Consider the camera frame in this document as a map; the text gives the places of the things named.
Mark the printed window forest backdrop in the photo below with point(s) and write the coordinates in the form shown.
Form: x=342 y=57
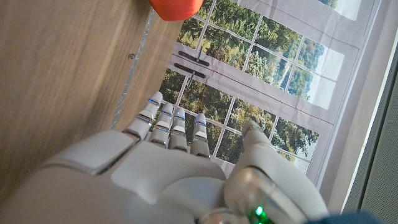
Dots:
x=264 y=68

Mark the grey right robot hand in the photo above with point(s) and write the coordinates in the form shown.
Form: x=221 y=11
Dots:
x=140 y=186

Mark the orange ribbon roll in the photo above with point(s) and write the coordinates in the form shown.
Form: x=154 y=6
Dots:
x=175 y=9

